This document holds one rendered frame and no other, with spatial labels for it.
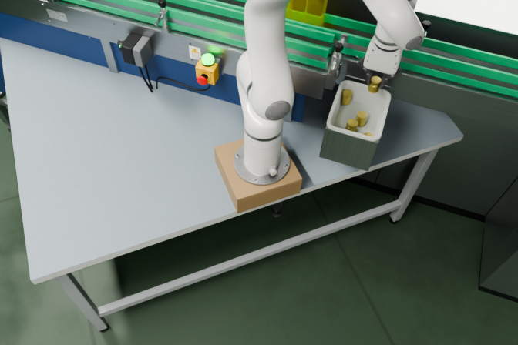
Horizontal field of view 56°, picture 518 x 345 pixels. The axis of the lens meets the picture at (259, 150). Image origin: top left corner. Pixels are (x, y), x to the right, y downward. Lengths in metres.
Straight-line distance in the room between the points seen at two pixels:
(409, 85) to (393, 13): 0.50
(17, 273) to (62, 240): 0.91
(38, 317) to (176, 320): 0.61
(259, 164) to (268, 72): 0.40
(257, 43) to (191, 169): 0.68
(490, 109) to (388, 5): 0.65
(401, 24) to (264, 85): 0.37
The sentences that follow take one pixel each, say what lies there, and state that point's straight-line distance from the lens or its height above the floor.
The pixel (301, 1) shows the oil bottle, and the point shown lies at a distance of 1.64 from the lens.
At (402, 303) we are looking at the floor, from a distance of 2.42.
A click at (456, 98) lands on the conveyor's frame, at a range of 1.75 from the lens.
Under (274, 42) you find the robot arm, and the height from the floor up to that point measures 1.39.
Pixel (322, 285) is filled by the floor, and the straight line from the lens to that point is 2.37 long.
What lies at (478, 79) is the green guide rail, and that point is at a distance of 1.72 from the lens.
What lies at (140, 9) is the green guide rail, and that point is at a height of 1.11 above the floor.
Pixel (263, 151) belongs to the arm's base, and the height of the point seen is 0.98.
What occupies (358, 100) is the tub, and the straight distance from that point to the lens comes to 1.72.
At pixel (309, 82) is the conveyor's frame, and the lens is 1.68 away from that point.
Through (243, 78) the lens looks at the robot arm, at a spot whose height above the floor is 1.22.
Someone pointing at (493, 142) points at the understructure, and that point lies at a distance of 2.22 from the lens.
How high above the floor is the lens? 2.19
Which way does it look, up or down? 54 degrees down
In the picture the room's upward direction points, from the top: 2 degrees clockwise
